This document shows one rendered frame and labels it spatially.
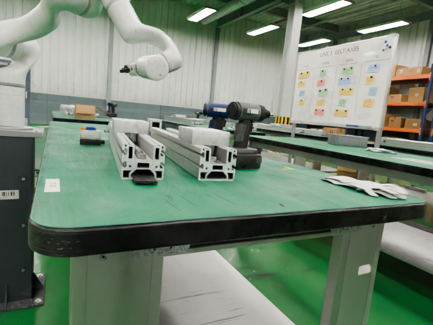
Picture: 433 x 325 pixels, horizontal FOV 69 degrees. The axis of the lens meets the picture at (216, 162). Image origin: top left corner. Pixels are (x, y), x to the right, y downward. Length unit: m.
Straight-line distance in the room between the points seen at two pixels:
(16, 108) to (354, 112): 3.40
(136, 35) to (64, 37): 11.51
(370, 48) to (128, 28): 3.24
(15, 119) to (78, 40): 11.15
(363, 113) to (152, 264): 3.56
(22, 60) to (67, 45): 10.99
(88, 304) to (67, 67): 12.09
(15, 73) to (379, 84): 3.36
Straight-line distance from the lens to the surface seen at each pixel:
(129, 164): 0.77
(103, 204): 0.58
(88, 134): 1.40
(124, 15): 1.26
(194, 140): 0.87
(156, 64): 1.13
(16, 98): 1.65
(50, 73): 12.57
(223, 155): 0.85
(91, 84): 12.61
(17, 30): 1.60
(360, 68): 4.13
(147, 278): 0.64
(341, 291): 0.98
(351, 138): 3.22
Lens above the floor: 0.95
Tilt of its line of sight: 8 degrees down
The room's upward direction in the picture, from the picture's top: 5 degrees clockwise
